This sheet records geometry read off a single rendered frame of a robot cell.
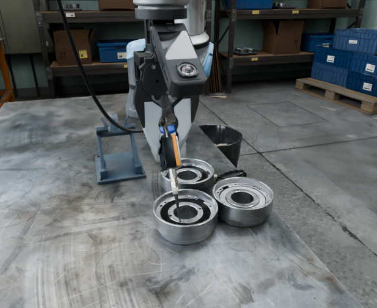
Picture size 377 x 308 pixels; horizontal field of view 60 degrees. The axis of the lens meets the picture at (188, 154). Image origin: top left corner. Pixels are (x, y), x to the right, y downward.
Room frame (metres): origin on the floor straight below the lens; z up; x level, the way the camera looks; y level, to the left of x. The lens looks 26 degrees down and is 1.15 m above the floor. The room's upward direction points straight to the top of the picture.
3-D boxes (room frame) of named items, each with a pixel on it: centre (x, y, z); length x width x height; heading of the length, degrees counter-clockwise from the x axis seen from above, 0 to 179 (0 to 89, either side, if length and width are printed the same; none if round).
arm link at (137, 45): (1.05, 0.13, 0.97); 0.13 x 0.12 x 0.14; 86
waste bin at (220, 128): (1.76, -0.14, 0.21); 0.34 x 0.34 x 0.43
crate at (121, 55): (4.10, 0.81, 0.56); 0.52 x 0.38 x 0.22; 104
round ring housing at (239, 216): (0.48, -0.09, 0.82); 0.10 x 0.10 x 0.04
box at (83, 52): (3.93, 1.32, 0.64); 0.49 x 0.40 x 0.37; 112
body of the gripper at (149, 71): (0.50, 0.04, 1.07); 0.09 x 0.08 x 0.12; 17
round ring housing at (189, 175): (0.56, 0.00, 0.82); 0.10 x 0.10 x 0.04
